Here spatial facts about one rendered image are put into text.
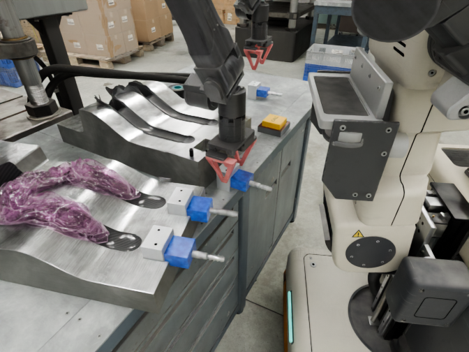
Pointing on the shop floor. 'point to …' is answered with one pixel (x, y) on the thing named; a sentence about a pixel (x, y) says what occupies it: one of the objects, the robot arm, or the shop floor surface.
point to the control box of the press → (54, 40)
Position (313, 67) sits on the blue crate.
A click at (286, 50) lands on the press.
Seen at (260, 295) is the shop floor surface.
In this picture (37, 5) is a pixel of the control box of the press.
